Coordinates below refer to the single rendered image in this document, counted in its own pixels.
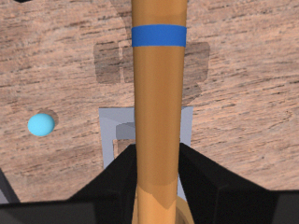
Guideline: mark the light blue ball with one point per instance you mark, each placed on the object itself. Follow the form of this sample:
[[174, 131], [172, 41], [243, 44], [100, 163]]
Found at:
[[41, 124]]

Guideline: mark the tan wooden bar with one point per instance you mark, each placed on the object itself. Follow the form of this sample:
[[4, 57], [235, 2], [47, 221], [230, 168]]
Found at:
[[158, 40]]

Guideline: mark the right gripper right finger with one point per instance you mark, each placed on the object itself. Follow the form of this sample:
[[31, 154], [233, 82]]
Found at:
[[216, 195]]

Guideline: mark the tan paper roll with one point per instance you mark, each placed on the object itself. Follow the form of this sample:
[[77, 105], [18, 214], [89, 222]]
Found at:
[[183, 213]]

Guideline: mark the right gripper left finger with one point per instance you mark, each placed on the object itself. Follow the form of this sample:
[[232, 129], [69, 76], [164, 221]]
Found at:
[[109, 199]]

